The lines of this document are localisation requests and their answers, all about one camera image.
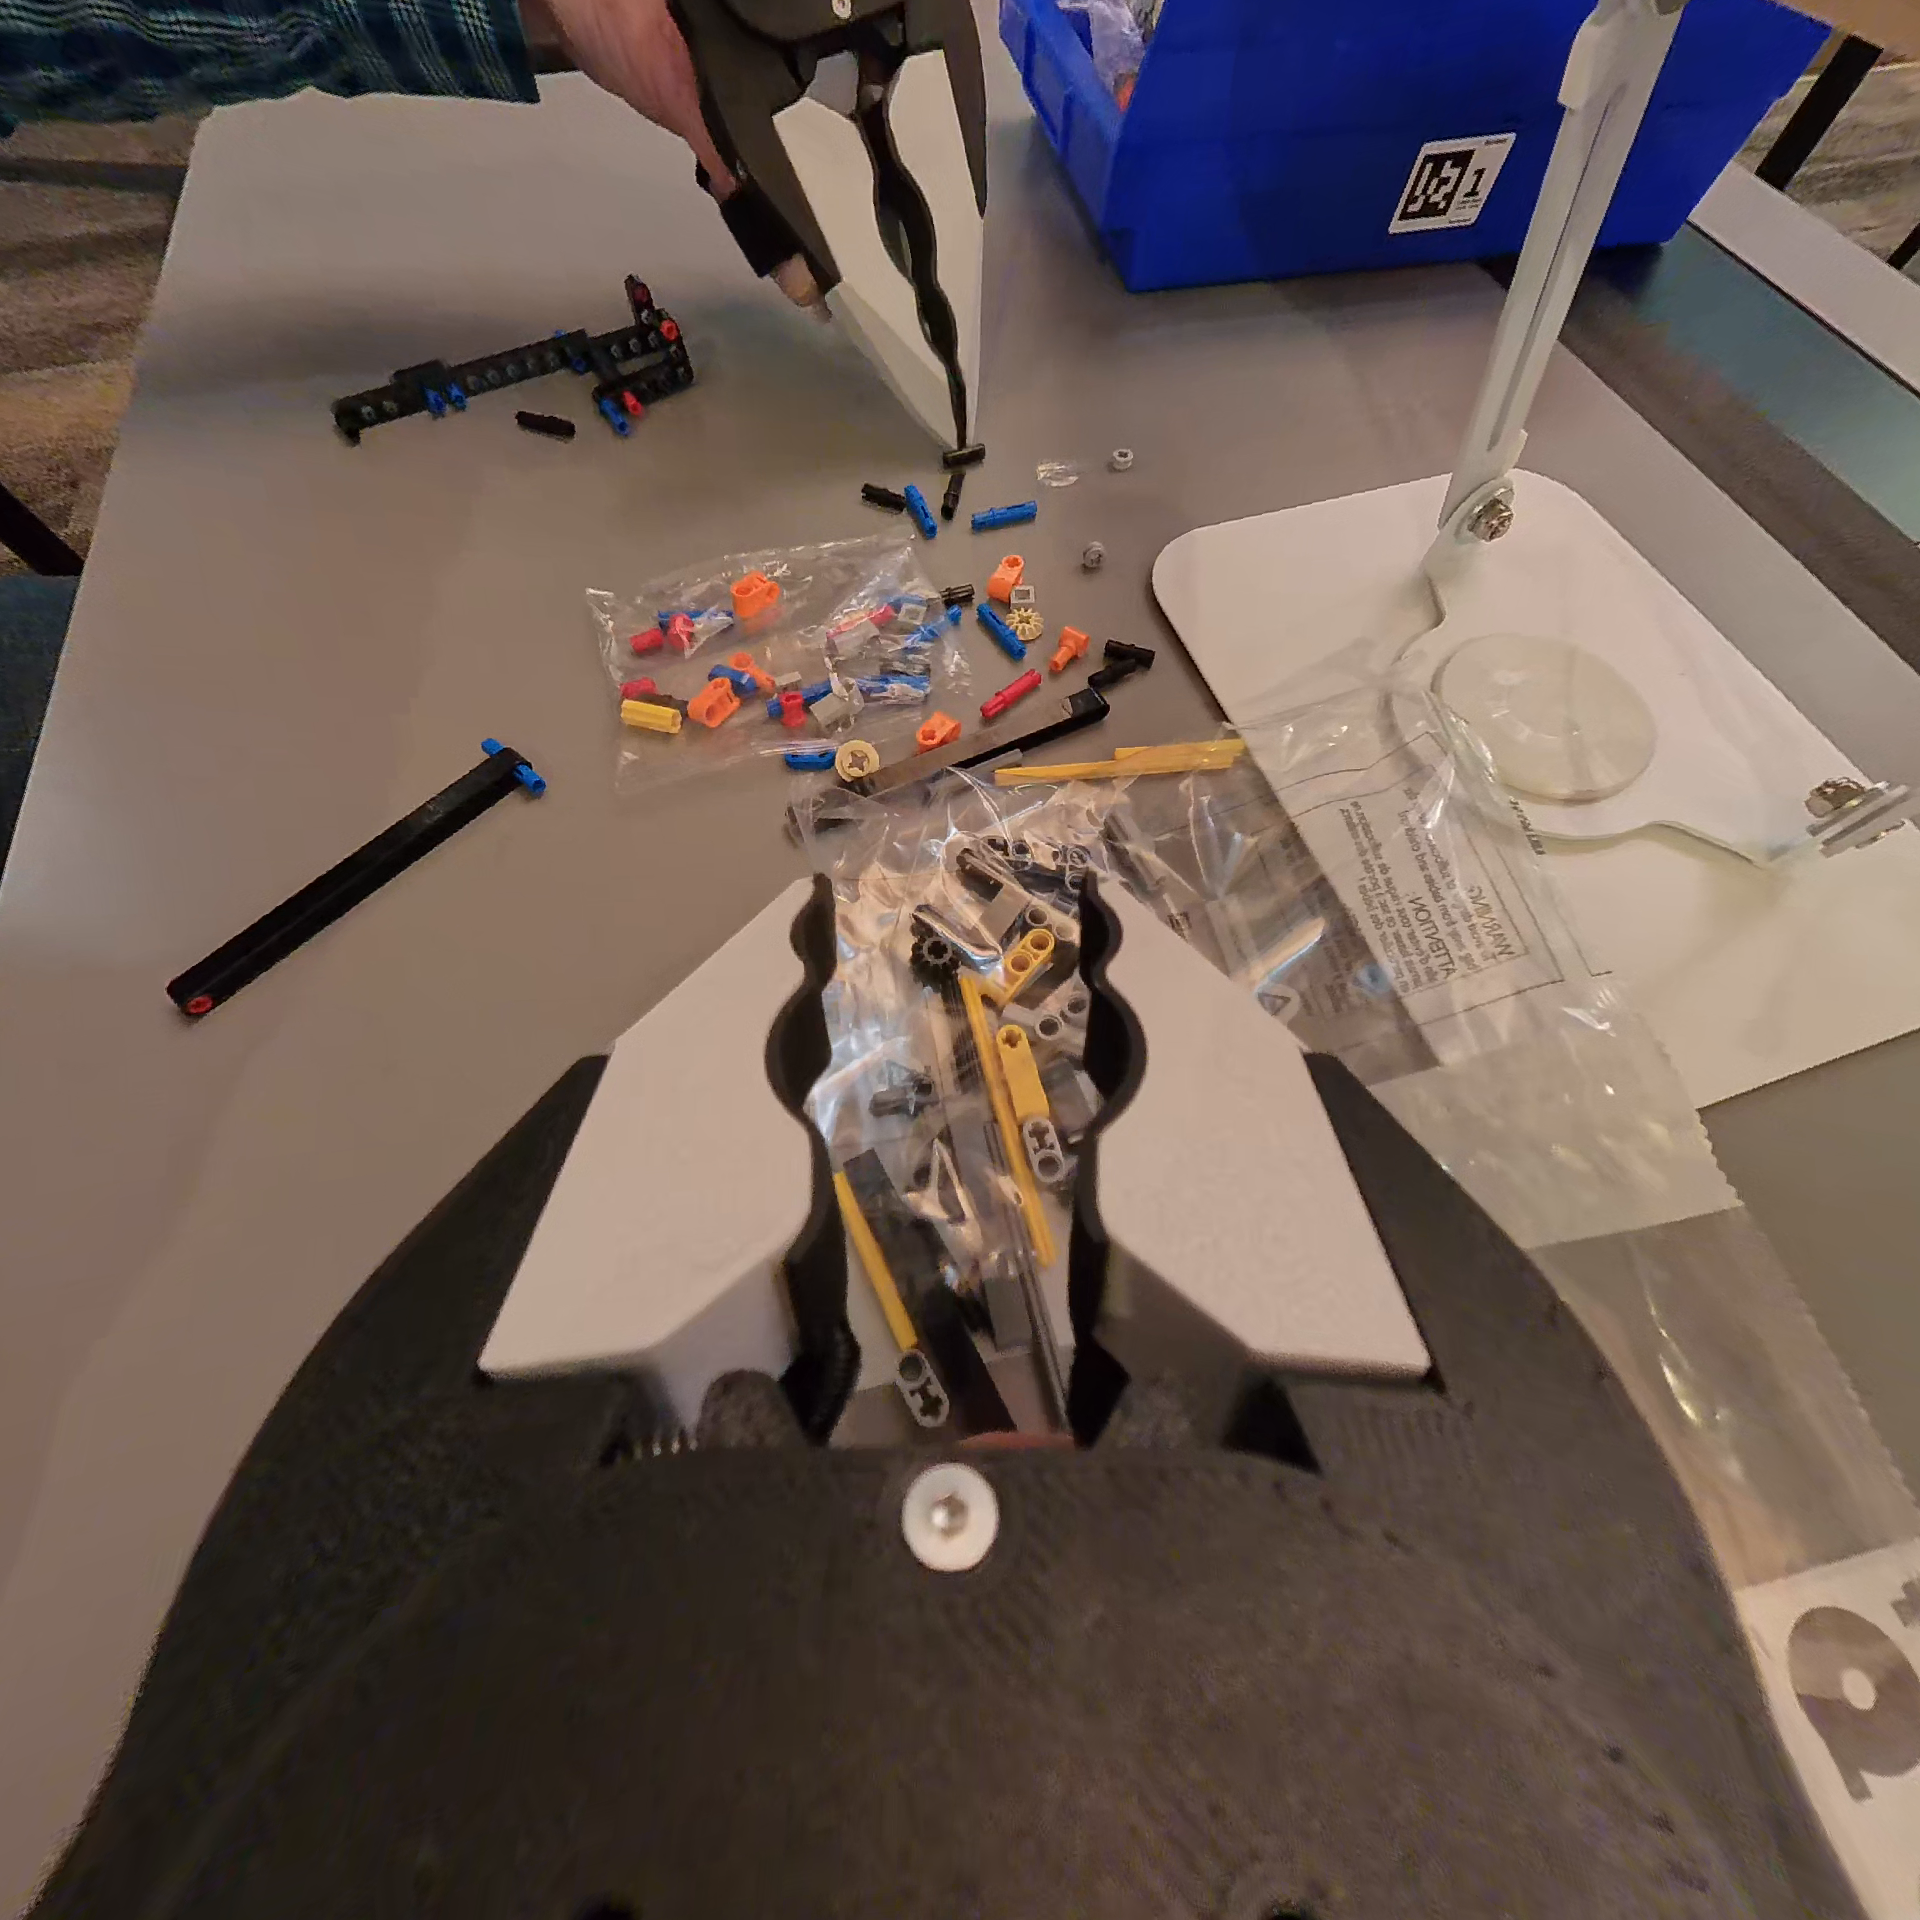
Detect black beam with blue pin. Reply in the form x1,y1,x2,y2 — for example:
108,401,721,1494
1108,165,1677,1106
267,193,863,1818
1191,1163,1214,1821
165,737,548,1023

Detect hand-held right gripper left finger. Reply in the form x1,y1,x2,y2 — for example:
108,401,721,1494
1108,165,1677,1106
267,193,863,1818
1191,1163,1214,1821
481,874,863,1445

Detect empty clear plastic bag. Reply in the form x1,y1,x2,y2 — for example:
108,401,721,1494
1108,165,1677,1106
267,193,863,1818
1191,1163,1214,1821
1515,1050,1920,1637

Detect small clear bag colourful pieces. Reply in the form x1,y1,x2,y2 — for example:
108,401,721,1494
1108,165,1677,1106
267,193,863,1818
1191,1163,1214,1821
583,529,965,801

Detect blue storage bin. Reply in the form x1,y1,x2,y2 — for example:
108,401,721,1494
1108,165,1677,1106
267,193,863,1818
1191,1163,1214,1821
996,0,1835,297

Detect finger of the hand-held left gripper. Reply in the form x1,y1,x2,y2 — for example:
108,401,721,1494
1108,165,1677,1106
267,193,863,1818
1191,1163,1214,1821
874,0,994,447
778,87,965,447

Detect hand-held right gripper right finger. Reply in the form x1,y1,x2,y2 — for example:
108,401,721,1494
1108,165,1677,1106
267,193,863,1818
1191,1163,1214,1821
1067,874,1433,1450

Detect person's left hand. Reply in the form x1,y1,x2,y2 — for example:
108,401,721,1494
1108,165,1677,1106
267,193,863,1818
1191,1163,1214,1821
540,0,837,319

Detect person's left forearm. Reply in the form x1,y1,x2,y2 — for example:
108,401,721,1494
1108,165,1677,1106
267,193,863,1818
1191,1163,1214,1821
0,0,545,139

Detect large clear bag grey pieces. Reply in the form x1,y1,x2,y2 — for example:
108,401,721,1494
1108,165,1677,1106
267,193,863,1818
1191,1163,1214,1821
786,749,1255,1450

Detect black furniture leg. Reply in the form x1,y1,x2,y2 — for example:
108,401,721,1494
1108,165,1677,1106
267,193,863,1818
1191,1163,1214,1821
1751,29,1887,196

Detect long black lego beam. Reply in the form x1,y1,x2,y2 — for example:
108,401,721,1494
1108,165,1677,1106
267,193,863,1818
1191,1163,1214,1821
786,692,1108,845

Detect clear round lens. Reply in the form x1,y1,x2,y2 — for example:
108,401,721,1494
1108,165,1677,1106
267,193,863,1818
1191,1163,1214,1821
1429,630,1661,806

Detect white stand with base plate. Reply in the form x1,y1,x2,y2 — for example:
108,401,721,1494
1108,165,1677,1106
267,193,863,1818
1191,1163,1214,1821
1151,0,1920,1116

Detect person's dark trousers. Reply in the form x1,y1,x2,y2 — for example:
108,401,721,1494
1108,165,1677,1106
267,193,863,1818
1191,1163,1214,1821
0,566,79,847

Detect black lego beam assembly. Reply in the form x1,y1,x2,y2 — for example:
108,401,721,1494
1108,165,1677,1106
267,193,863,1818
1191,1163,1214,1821
330,274,702,447

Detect long yellow lego piece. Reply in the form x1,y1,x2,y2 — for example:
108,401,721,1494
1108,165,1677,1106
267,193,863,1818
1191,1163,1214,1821
991,733,1249,791

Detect empty clear printed bag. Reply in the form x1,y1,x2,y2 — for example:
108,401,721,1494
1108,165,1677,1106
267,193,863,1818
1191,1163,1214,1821
1111,701,1749,1254

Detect clear bag in bin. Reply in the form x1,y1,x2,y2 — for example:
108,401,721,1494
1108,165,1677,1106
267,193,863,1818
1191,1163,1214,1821
1043,0,1180,109

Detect white printed paper sheet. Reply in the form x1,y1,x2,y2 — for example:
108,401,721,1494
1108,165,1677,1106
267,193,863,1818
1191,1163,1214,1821
1733,1546,1920,1849

